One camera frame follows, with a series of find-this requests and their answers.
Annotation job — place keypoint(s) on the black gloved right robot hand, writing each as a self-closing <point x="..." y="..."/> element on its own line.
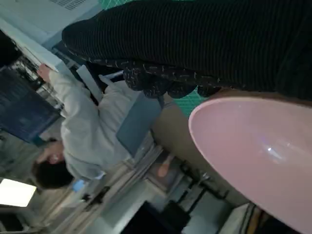
<point x="195" y="36"/>

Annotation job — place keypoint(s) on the pink bowl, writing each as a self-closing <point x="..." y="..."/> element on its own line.
<point x="256" y="146"/>

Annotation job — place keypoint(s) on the green cutting mat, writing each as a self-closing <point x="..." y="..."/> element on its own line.
<point x="187" y="106"/>

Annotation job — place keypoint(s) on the person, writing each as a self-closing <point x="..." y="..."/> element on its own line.
<point x="85" y="136"/>

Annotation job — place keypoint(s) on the dark blue monitor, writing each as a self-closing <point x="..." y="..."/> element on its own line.
<point x="24" y="109"/>

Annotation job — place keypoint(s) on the bright white screen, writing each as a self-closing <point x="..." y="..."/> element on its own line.
<point x="14" y="192"/>

